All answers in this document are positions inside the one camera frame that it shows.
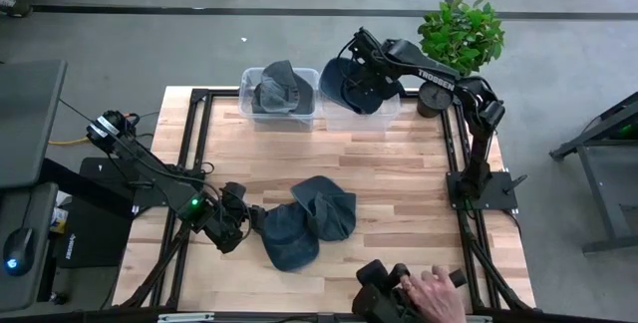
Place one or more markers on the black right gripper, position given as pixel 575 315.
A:
pixel 376 71

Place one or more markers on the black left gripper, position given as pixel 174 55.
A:
pixel 226 230

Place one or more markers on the dark navy cap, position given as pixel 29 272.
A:
pixel 334 84
pixel 289 243

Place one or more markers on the blue denim cap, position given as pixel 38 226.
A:
pixel 329 213

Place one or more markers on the grey-blue washed cap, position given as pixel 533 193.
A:
pixel 279 89

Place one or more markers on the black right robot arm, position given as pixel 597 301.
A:
pixel 436 80

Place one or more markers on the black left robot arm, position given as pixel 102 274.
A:
pixel 149 173

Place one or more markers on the clear plastic container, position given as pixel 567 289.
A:
pixel 359 121
pixel 245 108

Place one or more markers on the black plant pot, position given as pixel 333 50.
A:
pixel 433 101

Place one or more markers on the green leafy plant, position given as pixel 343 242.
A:
pixel 461 34

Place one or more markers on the person's hand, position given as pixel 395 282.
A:
pixel 436 298

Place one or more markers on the dark grey desk tray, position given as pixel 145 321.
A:
pixel 30 203

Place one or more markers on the black computer mouse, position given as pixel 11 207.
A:
pixel 19 250

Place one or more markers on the black metal stand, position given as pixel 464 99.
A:
pixel 595 188

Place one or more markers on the grey desk top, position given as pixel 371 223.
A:
pixel 30 118

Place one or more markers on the person's shoe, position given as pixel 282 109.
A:
pixel 15 6

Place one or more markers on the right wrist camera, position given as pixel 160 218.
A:
pixel 366 41

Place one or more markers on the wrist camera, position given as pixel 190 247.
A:
pixel 366 41
pixel 234 193

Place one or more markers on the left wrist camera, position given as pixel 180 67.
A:
pixel 234 193

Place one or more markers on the silver metal bracket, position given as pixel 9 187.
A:
pixel 184 317

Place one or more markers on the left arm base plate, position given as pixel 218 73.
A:
pixel 95 178

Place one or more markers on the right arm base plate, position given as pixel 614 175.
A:
pixel 498 196

